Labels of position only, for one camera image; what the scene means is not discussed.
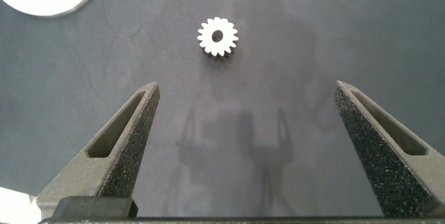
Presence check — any small steel planetary gear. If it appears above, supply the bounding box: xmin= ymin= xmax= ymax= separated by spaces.
xmin=197 ymin=17 xmax=240 ymax=58

